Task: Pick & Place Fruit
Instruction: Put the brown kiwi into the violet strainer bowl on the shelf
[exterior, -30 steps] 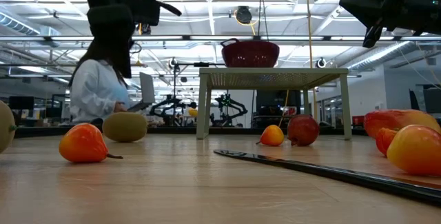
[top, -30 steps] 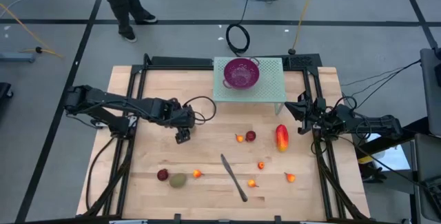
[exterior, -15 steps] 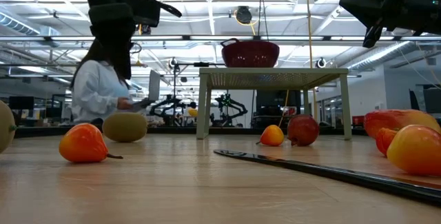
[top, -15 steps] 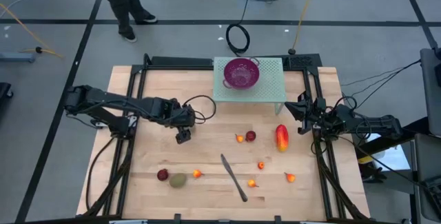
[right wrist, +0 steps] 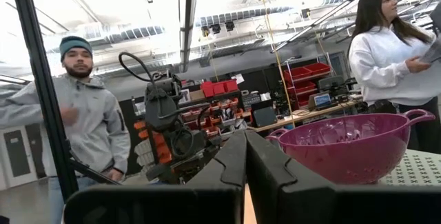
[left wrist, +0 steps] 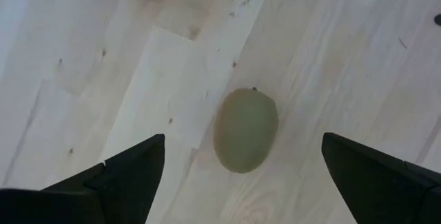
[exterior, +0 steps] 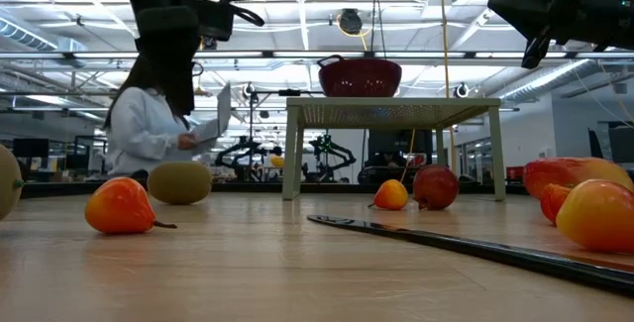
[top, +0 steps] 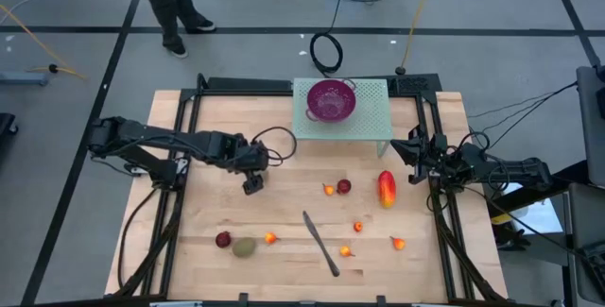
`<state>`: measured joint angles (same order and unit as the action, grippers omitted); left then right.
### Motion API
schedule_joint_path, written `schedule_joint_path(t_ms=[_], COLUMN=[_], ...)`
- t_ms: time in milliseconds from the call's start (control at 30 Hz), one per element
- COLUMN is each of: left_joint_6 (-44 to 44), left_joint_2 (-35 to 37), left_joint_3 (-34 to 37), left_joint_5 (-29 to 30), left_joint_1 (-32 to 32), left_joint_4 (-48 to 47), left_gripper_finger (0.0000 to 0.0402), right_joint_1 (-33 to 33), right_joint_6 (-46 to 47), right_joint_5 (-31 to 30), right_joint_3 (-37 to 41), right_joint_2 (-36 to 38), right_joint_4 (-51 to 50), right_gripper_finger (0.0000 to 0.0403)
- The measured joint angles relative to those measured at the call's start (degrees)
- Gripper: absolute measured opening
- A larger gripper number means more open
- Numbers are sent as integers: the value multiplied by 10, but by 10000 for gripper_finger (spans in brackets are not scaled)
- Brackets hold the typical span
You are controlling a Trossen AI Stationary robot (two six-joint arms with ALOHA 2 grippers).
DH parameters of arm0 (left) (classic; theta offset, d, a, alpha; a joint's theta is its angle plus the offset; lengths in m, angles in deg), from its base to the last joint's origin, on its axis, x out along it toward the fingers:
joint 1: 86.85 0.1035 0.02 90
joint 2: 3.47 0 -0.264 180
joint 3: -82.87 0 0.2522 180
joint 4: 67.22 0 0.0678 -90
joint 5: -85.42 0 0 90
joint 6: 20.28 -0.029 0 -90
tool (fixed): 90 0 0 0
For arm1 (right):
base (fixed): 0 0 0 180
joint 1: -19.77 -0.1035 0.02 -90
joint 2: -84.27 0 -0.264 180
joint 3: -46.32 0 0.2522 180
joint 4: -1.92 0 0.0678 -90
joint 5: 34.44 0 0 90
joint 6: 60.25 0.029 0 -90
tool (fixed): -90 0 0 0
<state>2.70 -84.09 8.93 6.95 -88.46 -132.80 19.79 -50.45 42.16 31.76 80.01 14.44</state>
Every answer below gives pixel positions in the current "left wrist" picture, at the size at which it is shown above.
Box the brown green kiwi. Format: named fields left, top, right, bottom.
left=212, top=87, right=280, bottom=174

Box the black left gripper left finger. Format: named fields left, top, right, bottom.
left=0, top=133, right=166, bottom=224

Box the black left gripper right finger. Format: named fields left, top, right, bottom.
left=321, top=132, right=441, bottom=224

